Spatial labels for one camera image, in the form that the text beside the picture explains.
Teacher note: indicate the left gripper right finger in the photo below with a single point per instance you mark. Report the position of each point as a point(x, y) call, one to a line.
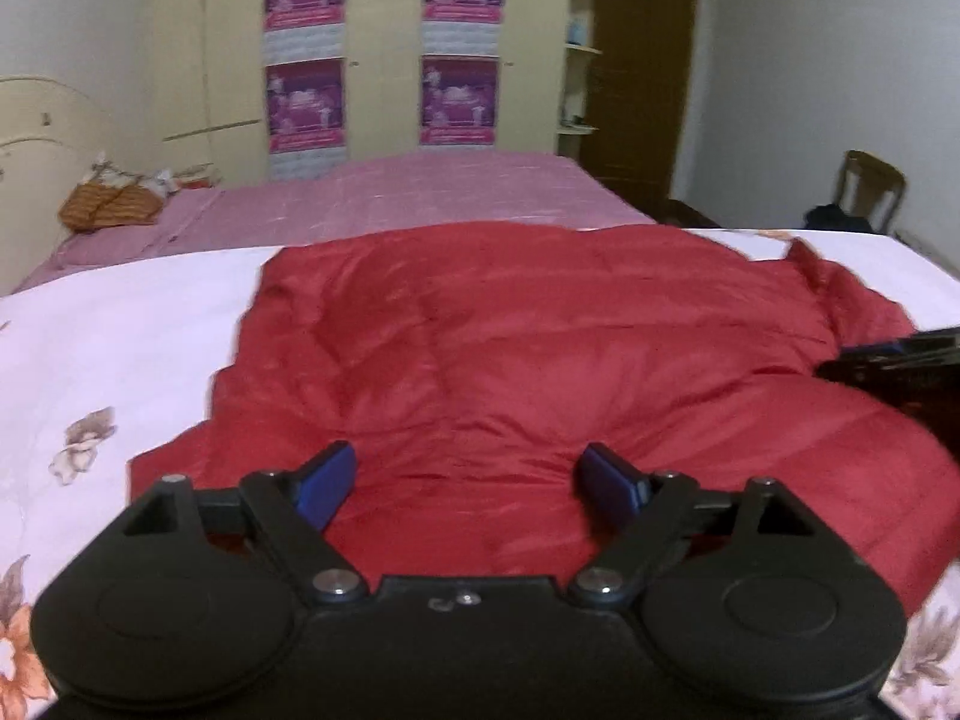
point(643, 515)

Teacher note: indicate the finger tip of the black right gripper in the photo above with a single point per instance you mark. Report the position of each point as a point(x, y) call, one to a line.
point(921, 367)

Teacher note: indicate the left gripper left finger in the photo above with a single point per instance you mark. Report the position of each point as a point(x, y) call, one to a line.
point(288, 513)

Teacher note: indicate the red down jacket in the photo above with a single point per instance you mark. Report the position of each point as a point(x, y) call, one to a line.
point(470, 365)

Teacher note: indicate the dark clothes on chair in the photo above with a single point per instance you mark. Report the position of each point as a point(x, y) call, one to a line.
point(831, 217)

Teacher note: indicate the wooden chair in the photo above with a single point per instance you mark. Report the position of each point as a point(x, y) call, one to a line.
point(870, 189)

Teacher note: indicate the white floral bed sheet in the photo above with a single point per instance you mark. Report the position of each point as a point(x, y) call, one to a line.
point(158, 604)

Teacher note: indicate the lower left purple poster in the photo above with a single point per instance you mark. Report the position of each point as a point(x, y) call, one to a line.
point(305, 105)

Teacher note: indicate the lower right purple poster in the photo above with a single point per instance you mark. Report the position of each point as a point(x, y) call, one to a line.
point(459, 101)

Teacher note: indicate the cream bed headboard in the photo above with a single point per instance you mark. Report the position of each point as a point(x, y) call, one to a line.
point(51, 134)

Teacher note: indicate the brown wooden door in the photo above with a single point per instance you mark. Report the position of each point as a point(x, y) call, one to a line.
point(636, 97)

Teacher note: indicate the cream yellow wardrobe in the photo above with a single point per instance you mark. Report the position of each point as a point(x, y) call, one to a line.
point(210, 107)

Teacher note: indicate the corner open shelf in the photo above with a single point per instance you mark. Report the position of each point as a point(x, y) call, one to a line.
point(574, 129)

